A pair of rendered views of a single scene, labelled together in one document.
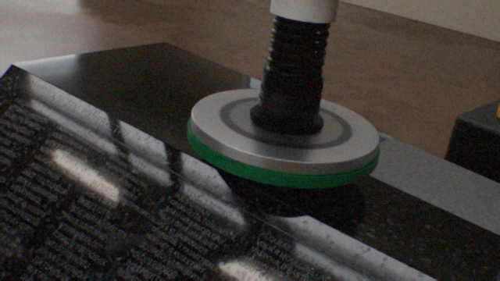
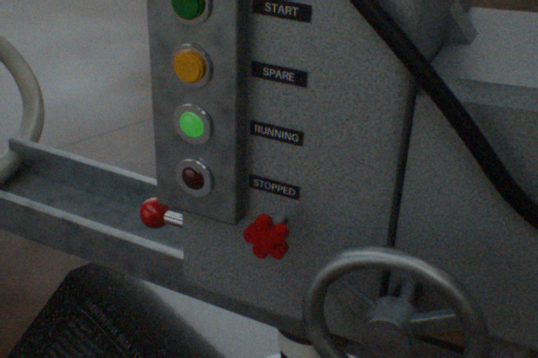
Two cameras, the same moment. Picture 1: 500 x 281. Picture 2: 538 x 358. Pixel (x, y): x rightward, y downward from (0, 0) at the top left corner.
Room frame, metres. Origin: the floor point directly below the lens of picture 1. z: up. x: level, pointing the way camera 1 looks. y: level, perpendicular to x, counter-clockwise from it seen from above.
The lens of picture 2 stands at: (-0.03, -0.12, 1.57)
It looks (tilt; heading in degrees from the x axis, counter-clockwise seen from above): 31 degrees down; 12
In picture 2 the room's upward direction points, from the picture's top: 2 degrees clockwise
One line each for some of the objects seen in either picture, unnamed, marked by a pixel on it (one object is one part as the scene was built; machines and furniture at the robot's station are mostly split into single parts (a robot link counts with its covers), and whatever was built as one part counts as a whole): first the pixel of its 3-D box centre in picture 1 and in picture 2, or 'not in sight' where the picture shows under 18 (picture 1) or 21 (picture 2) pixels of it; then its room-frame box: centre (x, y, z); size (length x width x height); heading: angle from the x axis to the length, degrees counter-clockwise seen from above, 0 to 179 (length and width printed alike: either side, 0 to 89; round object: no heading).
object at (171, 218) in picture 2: not in sight; (174, 218); (0.55, 0.10, 1.15); 0.08 x 0.03 x 0.03; 78
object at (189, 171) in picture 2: not in sight; (194, 176); (0.48, 0.05, 1.25); 0.02 x 0.01 x 0.02; 78
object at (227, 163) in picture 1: (284, 128); not in sight; (0.60, -0.04, 0.85); 0.22 x 0.22 x 0.04
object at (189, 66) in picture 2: not in sight; (190, 65); (0.48, 0.05, 1.35); 0.03 x 0.01 x 0.03; 78
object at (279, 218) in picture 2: not in sight; (272, 229); (0.47, -0.02, 1.22); 0.04 x 0.04 x 0.04; 78
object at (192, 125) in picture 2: not in sight; (192, 123); (0.48, 0.05, 1.30); 0.02 x 0.01 x 0.02; 78
